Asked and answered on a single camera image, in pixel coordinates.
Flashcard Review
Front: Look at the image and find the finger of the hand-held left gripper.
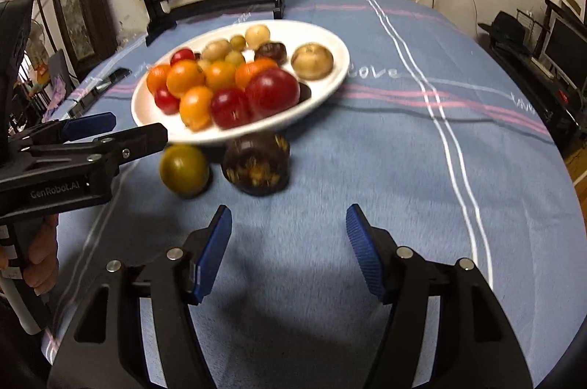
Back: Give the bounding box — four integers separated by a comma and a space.
18, 123, 169, 173
7, 112, 116, 155

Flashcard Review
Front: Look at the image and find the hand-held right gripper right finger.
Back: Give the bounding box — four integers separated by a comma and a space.
345, 203, 535, 389

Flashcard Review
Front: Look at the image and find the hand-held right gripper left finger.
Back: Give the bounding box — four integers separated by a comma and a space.
47, 206, 233, 389

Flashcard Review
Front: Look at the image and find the red cherry tomato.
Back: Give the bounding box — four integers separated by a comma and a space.
153, 87, 181, 114
169, 48, 197, 66

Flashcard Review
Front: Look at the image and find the green-yellow orange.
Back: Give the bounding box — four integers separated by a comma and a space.
159, 144, 211, 195

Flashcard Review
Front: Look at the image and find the dimpled orange mandarin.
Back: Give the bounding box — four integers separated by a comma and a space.
146, 64, 172, 95

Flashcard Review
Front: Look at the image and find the small smooth orange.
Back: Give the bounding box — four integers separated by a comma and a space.
166, 59, 206, 98
204, 61, 238, 93
179, 85, 215, 132

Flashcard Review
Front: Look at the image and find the dark purple passion fruit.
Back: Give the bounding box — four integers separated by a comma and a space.
221, 132, 291, 195

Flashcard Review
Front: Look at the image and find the red plum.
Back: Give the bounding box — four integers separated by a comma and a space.
245, 67, 301, 119
209, 87, 252, 130

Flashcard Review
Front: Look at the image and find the yellow passion fruit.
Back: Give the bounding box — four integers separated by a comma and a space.
244, 24, 271, 49
202, 39, 232, 62

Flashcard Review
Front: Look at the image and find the large orange mandarin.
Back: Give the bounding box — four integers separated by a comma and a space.
235, 59, 280, 89

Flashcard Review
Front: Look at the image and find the white oval plate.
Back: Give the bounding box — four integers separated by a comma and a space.
131, 19, 350, 146

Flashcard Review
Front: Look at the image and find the person's left hand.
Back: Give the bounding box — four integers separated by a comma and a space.
22, 215, 60, 297

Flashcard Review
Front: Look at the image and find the black smartphone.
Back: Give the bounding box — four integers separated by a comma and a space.
98, 68, 131, 84

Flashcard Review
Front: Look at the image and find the blue striped tablecloth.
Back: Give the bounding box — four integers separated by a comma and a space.
41, 0, 576, 389

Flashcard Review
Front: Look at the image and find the black low cabinet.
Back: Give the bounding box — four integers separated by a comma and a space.
479, 36, 587, 156

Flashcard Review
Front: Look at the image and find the black hat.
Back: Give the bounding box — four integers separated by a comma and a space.
478, 12, 528, 46

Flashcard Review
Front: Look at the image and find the black computer monitor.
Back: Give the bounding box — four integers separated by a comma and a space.
543, 15, 587, 78

